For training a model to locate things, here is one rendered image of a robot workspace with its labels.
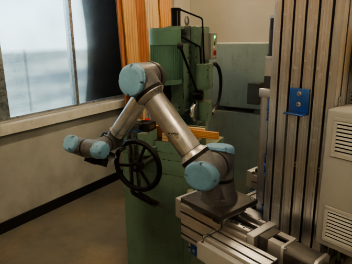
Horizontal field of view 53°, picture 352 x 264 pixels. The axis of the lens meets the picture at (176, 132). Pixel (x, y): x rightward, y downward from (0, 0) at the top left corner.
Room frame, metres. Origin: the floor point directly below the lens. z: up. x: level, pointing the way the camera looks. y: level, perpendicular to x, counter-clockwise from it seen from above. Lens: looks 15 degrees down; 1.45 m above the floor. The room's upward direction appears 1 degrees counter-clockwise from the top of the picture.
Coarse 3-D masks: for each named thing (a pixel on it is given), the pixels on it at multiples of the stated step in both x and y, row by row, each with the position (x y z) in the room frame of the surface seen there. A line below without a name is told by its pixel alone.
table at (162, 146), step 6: (198, 138) 1.92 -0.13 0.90; (204, 138) 1.95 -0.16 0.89; (156, 144) 1.89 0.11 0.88; (162, 144) 1.87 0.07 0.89; (168, 144) 1.85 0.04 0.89; (204, 144) 1.96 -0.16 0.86; (126, 150) 1.86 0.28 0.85; (132, 150) 1.85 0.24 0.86; (138, 150) 1.83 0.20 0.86; (156, 150) 1.87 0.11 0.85; (162, 150) 1.87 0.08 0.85; (168, 150) 1.85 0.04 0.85; (174, 150) 1.84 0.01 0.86
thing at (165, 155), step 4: (160, 152) 1.88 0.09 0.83; (164, 152) 1.86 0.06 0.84; (160, 156) 1.88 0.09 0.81; (164, 156) 1.86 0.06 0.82; (168, 156) 1.85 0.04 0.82; (172, 156) 1.84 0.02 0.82; (176, 156) 1.83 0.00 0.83; (180, 156) 1.82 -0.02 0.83; (176, 160) 1.83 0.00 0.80; (180, 160) 1.82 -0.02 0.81
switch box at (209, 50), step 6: (204, 36) 2.23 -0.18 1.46; (210, 36) 2.21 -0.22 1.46; (216, 36) 2.29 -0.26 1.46; (204, 42) 2.23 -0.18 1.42; (210, 42) 2.21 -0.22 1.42; (216, 42) 2.29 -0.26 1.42; (204, 48) 2.23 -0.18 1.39; (210, 48) 2.21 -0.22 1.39; (216, 48) 2.29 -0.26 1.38; (210, 54) 2.21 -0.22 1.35
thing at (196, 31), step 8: (192, 32) 2.17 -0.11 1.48; (200, 32) 2.21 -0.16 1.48; (208, 32) 2.34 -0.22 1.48; (192, 40) 2.17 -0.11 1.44; (200, 40) 2.21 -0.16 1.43; (192, 48) 2.16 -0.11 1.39; (192, 56) 2.16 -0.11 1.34; (192, 64) 2.17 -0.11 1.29; (192, 72) 2.17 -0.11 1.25; (192, 88) 2.17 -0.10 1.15; (192, 96) 2.17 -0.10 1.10; (184, 120) 2.19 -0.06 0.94; (200, 120) 2.22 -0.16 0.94
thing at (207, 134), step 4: (192, 132) 1.96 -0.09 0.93; (196, 132) 1.95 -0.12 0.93; (200, 132) 1.94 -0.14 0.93; (204, 132) 1.93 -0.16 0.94; (208, 132) 1.91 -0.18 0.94; (212, 132) 1.91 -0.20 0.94; (216, 132) 1.91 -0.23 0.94; (196, 136) 1.95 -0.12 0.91; (200, 136) 1.94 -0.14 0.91; (204, 136) 1.93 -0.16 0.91; (208, 136) 1.91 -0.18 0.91; (212, 136) 1.90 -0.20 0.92; (216, 136) 1.89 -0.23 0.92
